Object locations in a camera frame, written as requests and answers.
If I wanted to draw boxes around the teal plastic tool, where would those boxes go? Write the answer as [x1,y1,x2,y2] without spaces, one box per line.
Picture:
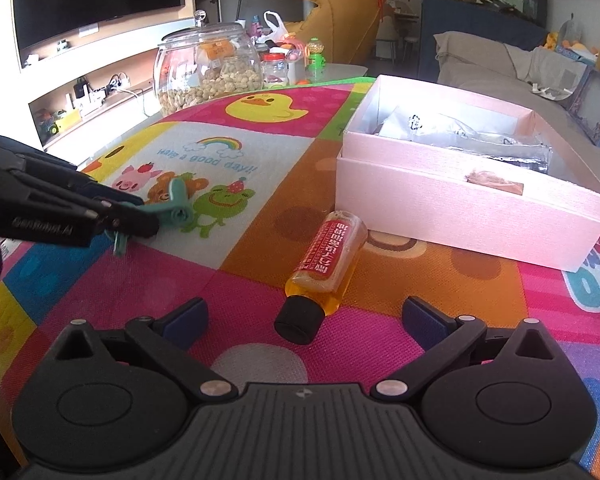
[107,176,195,256]

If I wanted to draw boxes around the green gumball toy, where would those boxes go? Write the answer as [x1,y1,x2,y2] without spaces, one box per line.
[305,37,327,82]

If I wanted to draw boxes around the purple picture board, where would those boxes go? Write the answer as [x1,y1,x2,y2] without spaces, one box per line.
[562,65,600,149]

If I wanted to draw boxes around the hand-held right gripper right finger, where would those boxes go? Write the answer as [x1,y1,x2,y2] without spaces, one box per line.
[371,296,560,404]

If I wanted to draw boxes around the grey plush toy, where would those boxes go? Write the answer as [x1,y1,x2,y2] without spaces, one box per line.
[560,17,589,49]

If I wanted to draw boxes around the silver foil packet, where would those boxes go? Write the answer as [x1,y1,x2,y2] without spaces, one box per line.
[378,106,482,142]
[445,130,554,174]

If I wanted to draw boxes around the dark blue cabinet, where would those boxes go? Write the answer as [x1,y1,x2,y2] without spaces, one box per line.
[419,0,549,82]

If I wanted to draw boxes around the white television cabinet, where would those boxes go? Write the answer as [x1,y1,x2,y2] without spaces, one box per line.
[17,17,182,163]

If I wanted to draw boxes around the small plastic jar red lid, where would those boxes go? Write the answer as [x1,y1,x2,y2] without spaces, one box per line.
[260,51,290,86]

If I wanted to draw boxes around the beige covered sofa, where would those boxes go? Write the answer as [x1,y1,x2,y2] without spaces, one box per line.
[432,30,600,149]

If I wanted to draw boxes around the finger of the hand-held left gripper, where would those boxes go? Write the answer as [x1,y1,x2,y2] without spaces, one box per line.
[82,201,160,239]
[0,134,113,211]

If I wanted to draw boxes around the small white item on sofa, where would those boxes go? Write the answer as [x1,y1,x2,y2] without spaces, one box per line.
[530,82,564,100]

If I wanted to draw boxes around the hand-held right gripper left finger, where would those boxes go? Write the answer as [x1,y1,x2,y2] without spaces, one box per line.
[42,296,240,404]

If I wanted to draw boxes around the orange liquid bottle black cap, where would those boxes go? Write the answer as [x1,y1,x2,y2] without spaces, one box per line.
[273,210,369,346]

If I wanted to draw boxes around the yellow armchair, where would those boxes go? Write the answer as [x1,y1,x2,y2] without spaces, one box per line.
[285,0,394,66]

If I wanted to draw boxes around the yellow toy truck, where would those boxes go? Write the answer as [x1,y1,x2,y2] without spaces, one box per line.
[37,110,82,136]

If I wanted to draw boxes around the pink cardboard box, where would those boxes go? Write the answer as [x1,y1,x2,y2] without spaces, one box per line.
[335,75,600,274]

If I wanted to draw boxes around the colourful cartoon play mat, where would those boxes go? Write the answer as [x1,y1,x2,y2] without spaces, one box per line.
[0,76,600,480]

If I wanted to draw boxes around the glass jar of nuts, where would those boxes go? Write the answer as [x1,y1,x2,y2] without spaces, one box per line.
[154,10,264,117]

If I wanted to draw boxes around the white plastic bag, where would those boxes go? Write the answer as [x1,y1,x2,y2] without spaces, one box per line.
[263,10,287,39]

